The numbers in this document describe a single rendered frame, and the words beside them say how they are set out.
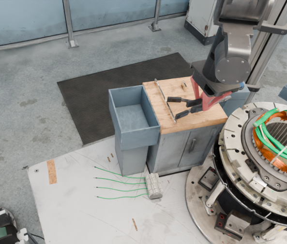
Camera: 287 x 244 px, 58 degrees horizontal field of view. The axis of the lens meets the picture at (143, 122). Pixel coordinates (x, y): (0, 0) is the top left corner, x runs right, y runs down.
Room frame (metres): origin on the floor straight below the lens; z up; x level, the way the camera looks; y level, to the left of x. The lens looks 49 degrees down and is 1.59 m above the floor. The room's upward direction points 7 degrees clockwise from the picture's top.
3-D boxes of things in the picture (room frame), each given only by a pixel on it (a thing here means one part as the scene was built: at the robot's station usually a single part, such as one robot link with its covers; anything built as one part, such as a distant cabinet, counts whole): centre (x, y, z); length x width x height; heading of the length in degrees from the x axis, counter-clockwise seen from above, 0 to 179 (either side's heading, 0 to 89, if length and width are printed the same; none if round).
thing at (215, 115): (0.56, -0.11, 1.05); 0.20 x 0.19 x 0.02; 112
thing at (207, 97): (0.45, -0.14, 1.20); 0.07 x 0.07 x 0.09; 30
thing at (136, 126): (0.50, 0.03, 0.92); 0.17 x 0.11 x 0.28; 22
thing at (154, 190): (0.40, -0.06, 0.80); 0.10 x 0.05 x 0.04; 17
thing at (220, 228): (0.29, -0.30, 0.81); 0.08 x 0.05 x 0.02; 70
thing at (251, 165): (0.33, -0.26, 1.10); 0.03 x 0.01 x 0.01; 27
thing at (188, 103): (0.45, -0.12, 1.16); 0.04 x 0.01 x 0.02; 120
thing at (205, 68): (0.45, -0.14, 1.27); 0.10 x 0.07 x 0.07; 30
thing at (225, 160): (0.36, -0.23, 1.06); 0.09 x 0.04 x 0.01; 28
